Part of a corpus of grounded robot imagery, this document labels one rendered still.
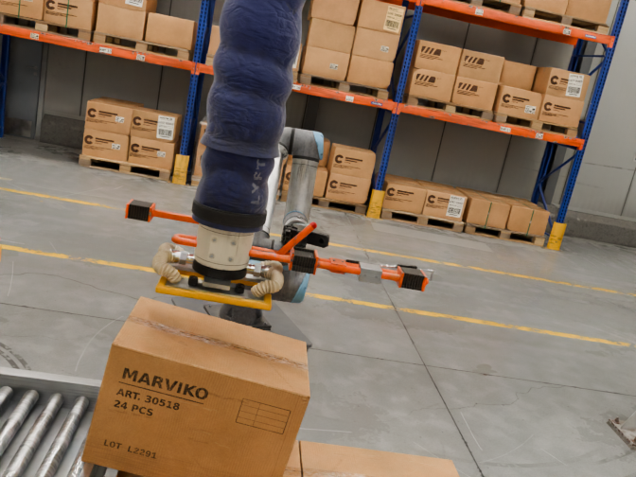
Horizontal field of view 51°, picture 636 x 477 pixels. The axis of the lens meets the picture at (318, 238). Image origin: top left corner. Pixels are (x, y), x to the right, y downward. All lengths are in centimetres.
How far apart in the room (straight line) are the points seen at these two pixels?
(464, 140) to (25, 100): 667
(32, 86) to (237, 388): 911
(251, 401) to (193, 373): 19
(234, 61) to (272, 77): 11
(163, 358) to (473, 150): 931
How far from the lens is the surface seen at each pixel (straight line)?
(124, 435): 215
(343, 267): 208
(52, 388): 270
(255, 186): 195
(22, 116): 1091
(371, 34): 917
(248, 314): 287
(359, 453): 260
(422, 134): 1071
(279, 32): 189
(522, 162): 1128
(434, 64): 936
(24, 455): 237
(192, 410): 208
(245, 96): 189
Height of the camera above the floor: 188
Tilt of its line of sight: 14 degrees down
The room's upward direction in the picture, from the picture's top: 11 degrees clockwise
